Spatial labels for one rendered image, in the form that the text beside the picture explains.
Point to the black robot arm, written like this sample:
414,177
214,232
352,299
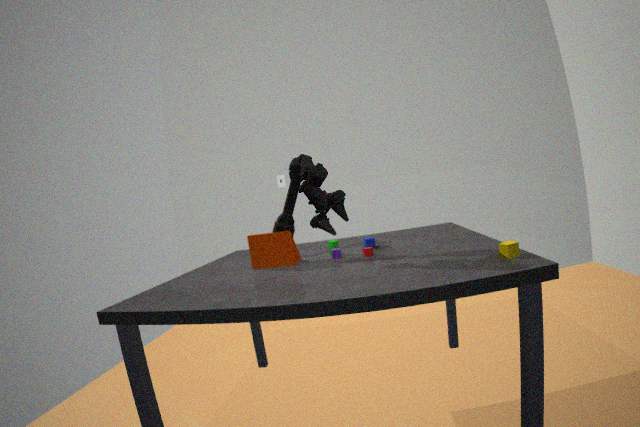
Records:
301,168

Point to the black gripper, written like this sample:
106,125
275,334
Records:
321,202

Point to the yellow block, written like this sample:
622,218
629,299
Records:
509,250

